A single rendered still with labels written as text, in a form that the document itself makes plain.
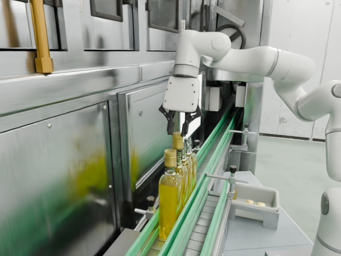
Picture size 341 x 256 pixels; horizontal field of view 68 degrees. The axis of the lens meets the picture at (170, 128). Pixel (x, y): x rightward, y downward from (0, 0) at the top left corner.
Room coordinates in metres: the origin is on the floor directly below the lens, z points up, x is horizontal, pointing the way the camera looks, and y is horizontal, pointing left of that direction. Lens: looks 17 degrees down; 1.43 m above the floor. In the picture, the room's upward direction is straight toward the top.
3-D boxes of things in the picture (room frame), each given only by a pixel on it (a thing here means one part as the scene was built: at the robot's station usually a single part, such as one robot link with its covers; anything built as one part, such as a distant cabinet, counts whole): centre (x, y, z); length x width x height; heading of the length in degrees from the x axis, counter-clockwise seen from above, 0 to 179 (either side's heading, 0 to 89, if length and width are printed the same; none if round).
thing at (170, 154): (0.67, 0.00, 1.14); 0.04 x 0.04 x 0.04
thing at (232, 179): (0.90, -0.22, 0.95); 0.17 x 0.03 x 0.12; 70
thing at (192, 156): (0.83, -0.06, 0.99); 0.06 x 0.06 x 0.21; 71
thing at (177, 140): (0.73, -0.02, 1.17); 0.04 x 0.04 x 0.04
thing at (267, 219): (0.98, -0.33, 0.79); 0.27 x 0.17 x 0.08; 70
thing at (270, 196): (0.97, -0.35, 0.80); 0.22 x 0.17 x 0.09; 70
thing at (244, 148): (1.50, -0.44, 0.90); 0.17 x 0.05 x 0.22; 70
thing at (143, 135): (1.12, -0.02, 1.15); 0.90 x 0.03 x 0.34; 160
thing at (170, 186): (0.67, 0.00, 0.99); 0.06 x 0.06 x 0.21; 70
